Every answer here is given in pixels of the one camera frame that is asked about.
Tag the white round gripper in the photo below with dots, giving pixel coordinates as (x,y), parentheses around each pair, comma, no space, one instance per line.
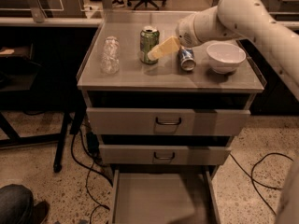
(186,32)

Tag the green soda can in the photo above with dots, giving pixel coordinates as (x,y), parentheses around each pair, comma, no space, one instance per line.
(149,38)

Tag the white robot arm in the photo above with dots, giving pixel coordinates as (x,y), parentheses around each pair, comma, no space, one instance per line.
(249,19)

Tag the blue soda can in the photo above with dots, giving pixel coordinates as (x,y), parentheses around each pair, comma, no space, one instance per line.
(186,59)

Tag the grey drawer cabinet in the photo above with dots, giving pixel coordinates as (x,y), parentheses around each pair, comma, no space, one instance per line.
(162,85)

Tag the top grey drawer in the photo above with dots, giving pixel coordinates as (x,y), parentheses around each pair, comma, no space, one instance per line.
(159,121)

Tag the grey drawer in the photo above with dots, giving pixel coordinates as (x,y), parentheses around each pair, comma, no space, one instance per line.
(159,121)
(178,197)
(169,155)

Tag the middle grey drawer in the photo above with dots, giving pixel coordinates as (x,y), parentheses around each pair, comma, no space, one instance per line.
(169,155)

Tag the bottom grey drawer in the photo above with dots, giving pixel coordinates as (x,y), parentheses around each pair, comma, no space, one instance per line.
(178,197)

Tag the white ceramic bowl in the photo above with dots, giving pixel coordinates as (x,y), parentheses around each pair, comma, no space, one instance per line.
(225,58)

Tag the clear plastic bottle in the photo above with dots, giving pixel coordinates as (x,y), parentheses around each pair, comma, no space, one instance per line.
(110,55)

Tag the person foot white sneaker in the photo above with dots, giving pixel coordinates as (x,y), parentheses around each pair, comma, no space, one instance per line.
(117,4)

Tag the black power adapter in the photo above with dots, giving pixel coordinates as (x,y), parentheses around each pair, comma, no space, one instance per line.
(92,143)

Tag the brown shoe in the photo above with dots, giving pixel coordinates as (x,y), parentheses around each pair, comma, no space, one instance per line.
(40,212)

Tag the black table frame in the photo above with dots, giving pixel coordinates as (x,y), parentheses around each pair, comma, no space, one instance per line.
(38,80)

